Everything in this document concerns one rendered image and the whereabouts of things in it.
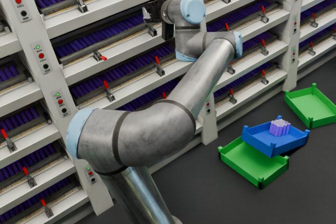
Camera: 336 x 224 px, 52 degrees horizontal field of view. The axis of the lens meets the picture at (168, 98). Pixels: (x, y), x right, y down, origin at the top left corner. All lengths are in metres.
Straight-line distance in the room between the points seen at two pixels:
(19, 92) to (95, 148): 0.68
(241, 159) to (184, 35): 0.92
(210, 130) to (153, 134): 1.29
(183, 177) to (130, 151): 1.17
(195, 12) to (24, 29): 0.58
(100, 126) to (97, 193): 1.02
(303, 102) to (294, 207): 0.80
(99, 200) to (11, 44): 0.86
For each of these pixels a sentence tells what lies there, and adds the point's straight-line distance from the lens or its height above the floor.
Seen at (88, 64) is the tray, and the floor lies 0.76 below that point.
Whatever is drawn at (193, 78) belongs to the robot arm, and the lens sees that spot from 0.86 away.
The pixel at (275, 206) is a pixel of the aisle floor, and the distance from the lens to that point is 1.71.
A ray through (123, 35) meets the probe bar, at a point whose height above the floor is 0.79.
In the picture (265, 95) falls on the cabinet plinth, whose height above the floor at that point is 0.04.
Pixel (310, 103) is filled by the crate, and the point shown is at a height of 0.00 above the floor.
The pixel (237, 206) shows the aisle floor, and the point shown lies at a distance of 1.71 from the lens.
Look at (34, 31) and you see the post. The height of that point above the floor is 0.96.
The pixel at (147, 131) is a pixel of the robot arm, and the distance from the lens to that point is 0.68.
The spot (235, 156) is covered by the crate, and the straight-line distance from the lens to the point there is 1.91.
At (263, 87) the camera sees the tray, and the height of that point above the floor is 0.15.
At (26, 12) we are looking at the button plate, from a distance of 1.25.
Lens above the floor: 1.36
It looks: 34 degrees down
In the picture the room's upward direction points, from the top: 11 degrees counter-clockwise
